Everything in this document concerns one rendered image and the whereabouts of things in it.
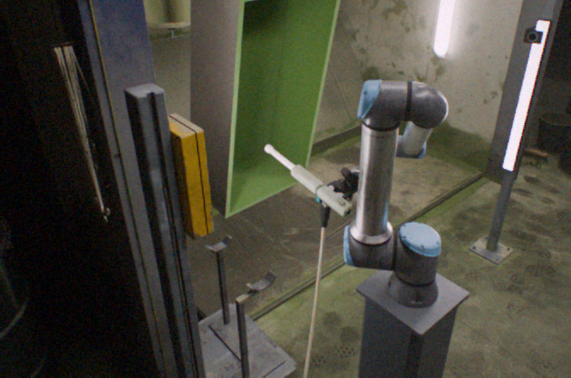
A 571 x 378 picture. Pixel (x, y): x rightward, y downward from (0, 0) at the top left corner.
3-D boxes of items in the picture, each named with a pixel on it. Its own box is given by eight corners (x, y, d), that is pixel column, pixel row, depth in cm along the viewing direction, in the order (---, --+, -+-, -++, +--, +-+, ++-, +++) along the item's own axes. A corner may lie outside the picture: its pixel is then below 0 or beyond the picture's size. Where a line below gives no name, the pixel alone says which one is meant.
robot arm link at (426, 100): (456, 77, 132) (424, 137, 198) (410, 75, 134) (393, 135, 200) (454, 117, 130) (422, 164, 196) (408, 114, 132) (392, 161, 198)
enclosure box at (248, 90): (189, 183, 274) (190, -32, 201) (268, 150, 309) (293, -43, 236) (225, 218, 255) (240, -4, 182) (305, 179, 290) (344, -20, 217)
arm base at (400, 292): (448, 291, 180) (452, 272, 175) (417, 316, 169) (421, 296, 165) (407, 266, 193) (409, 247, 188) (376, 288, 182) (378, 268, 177)
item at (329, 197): (348, 239, 193) (354, 202, 177) (341, 245, 191) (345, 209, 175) (272, 176, 219) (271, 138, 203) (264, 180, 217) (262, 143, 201)
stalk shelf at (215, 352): (175, 341, 145) (174, 338, 144) (235, 306, 157) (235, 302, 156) (232, 415, 124) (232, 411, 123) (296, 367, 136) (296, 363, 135)
